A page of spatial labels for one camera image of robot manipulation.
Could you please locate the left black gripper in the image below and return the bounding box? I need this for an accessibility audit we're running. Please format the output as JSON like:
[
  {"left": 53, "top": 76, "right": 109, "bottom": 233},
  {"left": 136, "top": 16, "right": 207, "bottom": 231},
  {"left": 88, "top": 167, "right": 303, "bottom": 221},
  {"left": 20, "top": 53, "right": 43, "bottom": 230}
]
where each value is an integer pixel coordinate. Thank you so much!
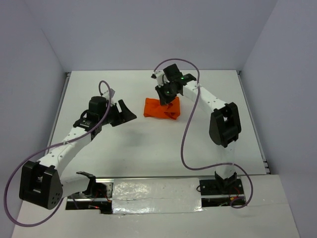
[{"left": 99, "top": 99, "right": 136, "bottom": 127}]

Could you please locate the orange t-shirt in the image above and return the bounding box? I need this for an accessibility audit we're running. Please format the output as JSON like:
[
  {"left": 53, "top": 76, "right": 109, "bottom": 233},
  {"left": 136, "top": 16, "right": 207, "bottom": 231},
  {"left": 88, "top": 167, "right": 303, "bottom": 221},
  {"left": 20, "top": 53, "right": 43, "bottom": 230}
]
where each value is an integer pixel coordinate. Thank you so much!
[{"left": 143, "top": 97, "right": 181, "bottom": 120}]

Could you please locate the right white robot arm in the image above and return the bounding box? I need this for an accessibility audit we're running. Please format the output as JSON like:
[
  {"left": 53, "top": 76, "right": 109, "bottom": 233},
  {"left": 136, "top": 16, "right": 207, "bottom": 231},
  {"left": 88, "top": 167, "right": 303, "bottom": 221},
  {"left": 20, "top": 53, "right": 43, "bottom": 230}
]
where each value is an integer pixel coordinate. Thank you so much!
[{"left": 151, "top": 64, "right": 242, "bottom": 194}]

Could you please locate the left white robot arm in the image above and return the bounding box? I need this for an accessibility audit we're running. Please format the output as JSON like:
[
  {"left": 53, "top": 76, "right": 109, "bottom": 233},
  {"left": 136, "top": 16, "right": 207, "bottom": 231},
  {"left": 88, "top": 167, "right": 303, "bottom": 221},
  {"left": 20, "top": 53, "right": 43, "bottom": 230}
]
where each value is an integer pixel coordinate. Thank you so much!
[{"left": 19, "top": 96, "right": 136, "bottom": 210}]

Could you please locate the silver foil tape panel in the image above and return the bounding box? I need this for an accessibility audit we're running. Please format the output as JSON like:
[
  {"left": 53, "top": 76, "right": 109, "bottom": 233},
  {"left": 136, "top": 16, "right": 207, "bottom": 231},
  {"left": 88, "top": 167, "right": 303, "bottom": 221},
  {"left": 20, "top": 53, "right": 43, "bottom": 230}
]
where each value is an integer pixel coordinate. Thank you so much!
[{"left": 112, "top": 178, "right": 203, "bottom": 214}]

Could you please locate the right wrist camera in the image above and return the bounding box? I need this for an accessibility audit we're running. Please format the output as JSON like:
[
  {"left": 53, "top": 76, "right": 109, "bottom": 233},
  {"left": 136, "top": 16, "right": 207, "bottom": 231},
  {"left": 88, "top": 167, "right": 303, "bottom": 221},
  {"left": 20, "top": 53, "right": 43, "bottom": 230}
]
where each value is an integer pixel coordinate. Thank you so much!
[{"left": 151, "top": 70, "right": 165, "bottom": 87}]

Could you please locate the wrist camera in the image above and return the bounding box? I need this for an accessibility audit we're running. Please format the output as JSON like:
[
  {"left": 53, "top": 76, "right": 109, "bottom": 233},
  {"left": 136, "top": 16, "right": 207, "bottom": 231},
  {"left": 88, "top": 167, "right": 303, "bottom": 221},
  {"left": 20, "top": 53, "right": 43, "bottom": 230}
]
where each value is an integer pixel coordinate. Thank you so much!
[
  {"left": 151, "top": 70, "right": 165, "bottom": 87},
  {"left": 102, "top": 88, "right": 115, "bottom": 103}
]

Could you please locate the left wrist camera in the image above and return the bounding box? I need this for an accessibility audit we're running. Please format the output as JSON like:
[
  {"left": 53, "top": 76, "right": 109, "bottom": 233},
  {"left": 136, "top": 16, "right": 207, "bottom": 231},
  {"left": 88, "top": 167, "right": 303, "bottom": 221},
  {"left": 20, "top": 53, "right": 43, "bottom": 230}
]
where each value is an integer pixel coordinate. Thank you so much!
[{"left": 102, "top": 88, "right": 115, "bottom": 103}]

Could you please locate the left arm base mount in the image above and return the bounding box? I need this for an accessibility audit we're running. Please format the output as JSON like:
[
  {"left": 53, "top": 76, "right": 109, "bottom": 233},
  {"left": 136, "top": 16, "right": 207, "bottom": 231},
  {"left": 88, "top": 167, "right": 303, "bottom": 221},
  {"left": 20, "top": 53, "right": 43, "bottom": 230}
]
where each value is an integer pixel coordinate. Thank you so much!
[{"left": 63, "top": 171, "right": 114, "bottom": 215}]

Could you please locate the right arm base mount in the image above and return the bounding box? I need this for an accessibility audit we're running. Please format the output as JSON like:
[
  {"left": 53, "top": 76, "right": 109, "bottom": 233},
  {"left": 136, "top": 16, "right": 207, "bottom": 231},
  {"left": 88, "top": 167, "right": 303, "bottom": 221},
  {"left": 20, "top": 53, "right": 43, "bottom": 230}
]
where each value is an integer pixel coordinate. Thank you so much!
[{"left": 196, "top": 172, "right": 246, "bottom": 207}]

